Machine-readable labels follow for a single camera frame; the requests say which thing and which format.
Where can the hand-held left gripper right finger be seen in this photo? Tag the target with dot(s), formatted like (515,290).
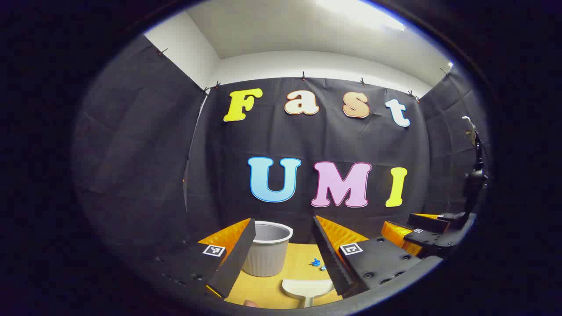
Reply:
(331,259)

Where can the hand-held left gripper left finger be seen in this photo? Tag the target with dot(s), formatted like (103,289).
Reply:
(239,254)

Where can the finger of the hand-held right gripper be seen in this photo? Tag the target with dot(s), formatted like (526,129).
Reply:
(432,241)
(428,221)

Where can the dark blue paper scrap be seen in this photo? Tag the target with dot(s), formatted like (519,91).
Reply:
(315,262)

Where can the grey ribbed garbage bin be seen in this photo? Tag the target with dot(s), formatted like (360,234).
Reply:
(270,259)

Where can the white plastic dustpan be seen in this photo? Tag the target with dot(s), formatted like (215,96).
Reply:
(307,287)

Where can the wooden desktop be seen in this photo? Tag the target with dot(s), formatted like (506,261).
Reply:
(263,287)

